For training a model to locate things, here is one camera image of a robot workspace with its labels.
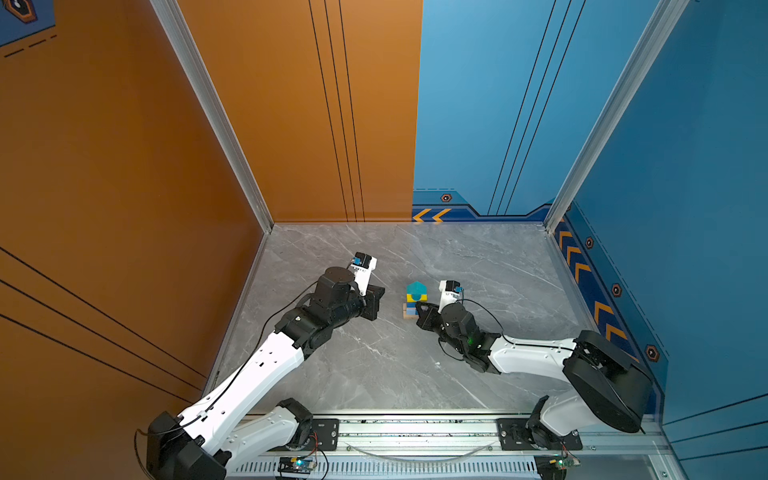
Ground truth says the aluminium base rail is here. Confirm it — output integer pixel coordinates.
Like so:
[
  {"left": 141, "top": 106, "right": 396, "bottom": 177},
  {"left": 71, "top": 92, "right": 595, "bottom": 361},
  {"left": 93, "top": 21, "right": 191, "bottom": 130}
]
[{"left": 226, "top": 411, "right": 686, "bottom": 479}]

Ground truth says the yellow wood block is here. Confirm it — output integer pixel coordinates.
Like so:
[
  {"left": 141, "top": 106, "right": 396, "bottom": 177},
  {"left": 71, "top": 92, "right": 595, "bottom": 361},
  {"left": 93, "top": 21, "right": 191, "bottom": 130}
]
[{"left": 406, "top": 293, "right": 428, "bottom": 303}]

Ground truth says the teal wood block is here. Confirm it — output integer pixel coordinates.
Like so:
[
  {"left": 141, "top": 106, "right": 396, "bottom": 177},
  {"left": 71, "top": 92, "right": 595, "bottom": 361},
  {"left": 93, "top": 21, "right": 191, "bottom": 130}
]
[{"left": 406, "top": 281, "right": 428, "bottom": 296}]

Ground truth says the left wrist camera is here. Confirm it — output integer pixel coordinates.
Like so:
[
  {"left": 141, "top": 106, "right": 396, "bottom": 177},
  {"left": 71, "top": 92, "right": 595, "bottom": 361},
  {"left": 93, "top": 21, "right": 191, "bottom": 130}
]
[{"left": 347, "top": 252, "right": 377, "bottom": 296}]

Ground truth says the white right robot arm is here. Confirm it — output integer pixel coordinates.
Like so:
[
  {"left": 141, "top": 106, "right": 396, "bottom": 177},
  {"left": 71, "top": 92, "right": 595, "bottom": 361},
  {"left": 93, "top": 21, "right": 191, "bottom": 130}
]
[{"left": 416, "top": 302, "right": 653, "bottom": 450}]

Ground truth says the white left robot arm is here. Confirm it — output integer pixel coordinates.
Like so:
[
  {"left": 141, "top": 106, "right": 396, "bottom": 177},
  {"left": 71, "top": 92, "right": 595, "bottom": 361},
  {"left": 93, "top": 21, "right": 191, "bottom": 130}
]
[{"left": 137, "top": 262, "right": 385, "bottom": 479}]

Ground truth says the aluminium corner post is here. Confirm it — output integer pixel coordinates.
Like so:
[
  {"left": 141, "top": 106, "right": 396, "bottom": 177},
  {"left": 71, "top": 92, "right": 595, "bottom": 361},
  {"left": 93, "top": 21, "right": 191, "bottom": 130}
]
[
  {"left": 150, "top": 0, "right": 274, "bottom": 235},
  {"left": 544, "top": 0, "right": 689, "bottom": 235}
]

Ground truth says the natural wood block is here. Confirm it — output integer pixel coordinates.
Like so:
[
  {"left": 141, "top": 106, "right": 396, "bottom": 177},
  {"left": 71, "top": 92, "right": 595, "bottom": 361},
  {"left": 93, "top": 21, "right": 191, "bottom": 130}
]
[{"left": 403, "top": 304, "right": 419, "bottom": 320}]

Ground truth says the right circuit board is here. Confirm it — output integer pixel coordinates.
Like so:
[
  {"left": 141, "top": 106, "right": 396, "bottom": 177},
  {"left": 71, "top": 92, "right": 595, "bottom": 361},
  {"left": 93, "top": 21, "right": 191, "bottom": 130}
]
[{"left": 549, "top": 454, "right": 581, "bottom": 470}]

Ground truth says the aluminium corner post left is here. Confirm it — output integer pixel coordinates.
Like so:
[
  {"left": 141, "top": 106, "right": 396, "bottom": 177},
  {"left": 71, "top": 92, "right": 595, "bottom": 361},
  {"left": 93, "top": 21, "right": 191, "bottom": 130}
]
[{"left": 150, "top": 0, "right": 274, "bottom": 235}]

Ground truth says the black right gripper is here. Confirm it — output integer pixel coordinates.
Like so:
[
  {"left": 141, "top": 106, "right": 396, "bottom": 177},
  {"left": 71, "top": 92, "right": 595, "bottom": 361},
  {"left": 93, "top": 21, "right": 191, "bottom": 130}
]
[{"left": 412, "top": 302, "right": 468, "bottom": 357}]

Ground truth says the circuit board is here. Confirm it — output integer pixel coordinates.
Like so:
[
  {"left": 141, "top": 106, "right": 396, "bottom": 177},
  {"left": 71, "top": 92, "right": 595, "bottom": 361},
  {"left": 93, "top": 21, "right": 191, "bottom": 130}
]
[
  {"left": 549, "top": 454, "right": 581, "bottom": 470},
  {"left": 277, "top": 457, "right": 318, "bottom": 478}
]

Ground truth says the left circuit board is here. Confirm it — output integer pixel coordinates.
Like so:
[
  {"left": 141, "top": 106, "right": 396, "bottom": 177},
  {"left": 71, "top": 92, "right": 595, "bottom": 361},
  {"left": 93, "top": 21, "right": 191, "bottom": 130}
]
[{"left": 277, "top": 457, "right": 318, "bottom": 478}]

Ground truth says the aluminium corner post right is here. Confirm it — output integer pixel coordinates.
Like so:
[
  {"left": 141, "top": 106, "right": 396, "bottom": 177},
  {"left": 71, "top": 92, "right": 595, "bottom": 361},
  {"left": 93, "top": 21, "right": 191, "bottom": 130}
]
[{"left": 544, "top": 0, "right": 689, "bottom": 235}]

